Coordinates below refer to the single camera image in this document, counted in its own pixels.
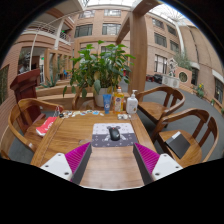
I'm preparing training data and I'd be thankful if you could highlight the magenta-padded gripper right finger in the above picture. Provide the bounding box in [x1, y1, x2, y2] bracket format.
[132, 142, 184, 186]

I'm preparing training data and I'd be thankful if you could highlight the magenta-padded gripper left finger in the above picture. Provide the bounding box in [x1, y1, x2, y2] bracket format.
[39, 142, 93, 185]

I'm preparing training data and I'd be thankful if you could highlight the black computer mouse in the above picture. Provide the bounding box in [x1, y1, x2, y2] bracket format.
[108, 126, 121, 142]

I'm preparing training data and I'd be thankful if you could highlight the bear print mouse pad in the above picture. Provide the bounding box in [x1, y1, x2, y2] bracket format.
[90, 122, 139, 149]

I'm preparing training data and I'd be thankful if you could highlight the grey box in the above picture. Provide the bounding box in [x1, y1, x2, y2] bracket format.
[165, 130, 192, 160]

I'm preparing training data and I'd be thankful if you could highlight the red booklet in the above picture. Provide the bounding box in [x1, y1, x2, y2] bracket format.
[35, 116, 58, 137]

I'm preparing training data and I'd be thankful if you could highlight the wooden armchair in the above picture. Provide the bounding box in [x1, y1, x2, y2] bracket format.
[151, 107, 220, 169]
[7, 97, 64, 154]
[134, 84, 186, 126]
[71, 88, 101, 111]

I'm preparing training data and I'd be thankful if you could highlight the white pump bottle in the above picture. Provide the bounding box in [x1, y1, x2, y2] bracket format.
[125, 89, 139, 115]

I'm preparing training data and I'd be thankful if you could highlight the orange dish soap bottle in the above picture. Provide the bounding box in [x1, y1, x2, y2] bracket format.
[112, 86, 125, 115]

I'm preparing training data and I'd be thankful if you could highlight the blue tube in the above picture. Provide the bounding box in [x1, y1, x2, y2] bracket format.
[102, 93, 113, 115]

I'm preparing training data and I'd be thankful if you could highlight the dark red lectern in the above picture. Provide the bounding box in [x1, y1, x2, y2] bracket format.
[9, 68, 43, 134]

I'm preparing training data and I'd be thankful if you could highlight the green potted plant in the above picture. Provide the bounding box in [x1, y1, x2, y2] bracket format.
[62, 39, 136, 108]

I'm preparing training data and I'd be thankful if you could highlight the wooden pillar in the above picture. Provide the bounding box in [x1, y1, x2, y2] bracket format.
[116, 0, 149, 96]

